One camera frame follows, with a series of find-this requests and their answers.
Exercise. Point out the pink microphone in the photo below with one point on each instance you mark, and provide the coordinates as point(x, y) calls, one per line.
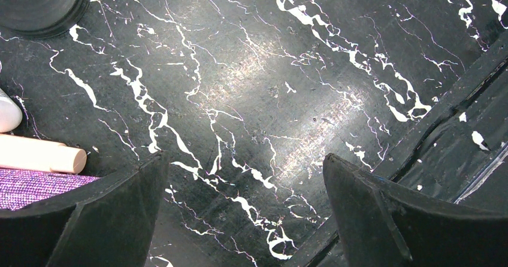
point(40, 155)

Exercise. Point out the purple glitter microphone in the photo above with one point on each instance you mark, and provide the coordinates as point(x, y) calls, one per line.
point(20, 188)

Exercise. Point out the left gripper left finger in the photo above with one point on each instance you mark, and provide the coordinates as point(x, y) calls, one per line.
point(108, 222)

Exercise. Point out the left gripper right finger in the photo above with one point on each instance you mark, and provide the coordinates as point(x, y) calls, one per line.
point(382, 223)

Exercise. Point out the white PVC pipe frame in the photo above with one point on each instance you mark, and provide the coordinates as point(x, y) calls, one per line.
point(11, 114)

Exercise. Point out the black round-base microphone stand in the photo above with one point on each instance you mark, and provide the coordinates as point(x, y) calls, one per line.
point(41, 18)

